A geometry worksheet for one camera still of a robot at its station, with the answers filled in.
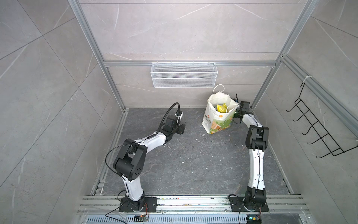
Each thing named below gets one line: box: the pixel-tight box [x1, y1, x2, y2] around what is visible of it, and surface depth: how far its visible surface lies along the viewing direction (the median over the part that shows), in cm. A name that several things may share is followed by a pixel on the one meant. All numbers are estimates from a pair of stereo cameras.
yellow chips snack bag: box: [216, 103, 228, 113], surface depth 94 cm
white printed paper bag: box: [201, 84, 240, 135], surface depth 95 cm
